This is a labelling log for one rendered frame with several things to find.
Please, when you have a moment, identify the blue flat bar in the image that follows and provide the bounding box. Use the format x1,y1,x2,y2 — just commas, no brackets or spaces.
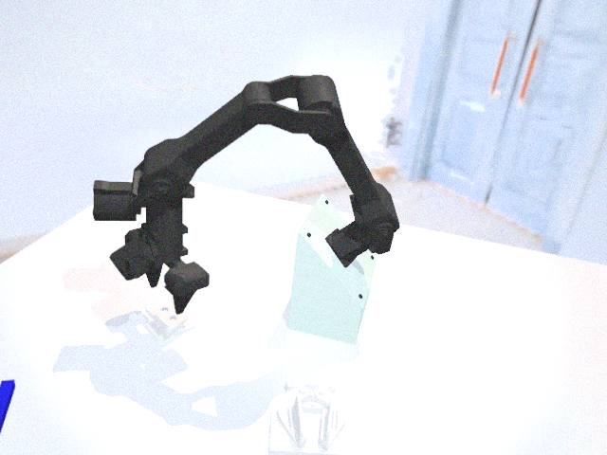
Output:
0,379,16,432

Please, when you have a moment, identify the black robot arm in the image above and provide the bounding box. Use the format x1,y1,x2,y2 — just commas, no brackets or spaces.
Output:
92,74,400,281

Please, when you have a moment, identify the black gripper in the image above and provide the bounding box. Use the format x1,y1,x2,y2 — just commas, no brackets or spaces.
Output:
124,220,210,316

